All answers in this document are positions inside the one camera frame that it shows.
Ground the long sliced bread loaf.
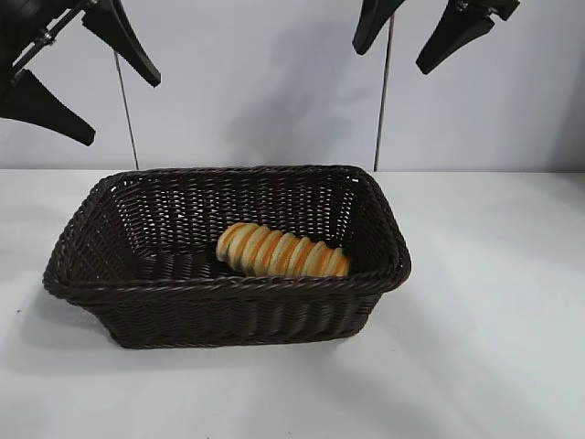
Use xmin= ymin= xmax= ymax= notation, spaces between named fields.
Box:
xmin=216 ymin=222 xmax=352 ymax=278

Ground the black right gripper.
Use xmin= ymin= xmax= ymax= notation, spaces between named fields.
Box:
xmin=352 ymin=0 xmax=522 ymax=76

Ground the dark brown woven basket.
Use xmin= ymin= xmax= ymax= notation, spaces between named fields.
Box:
xmin=42 ymin=165 xmax=411 ymax=351

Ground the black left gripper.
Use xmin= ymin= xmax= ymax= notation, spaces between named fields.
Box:
xmin=0 ymin=0 xmax=163 ymax=147

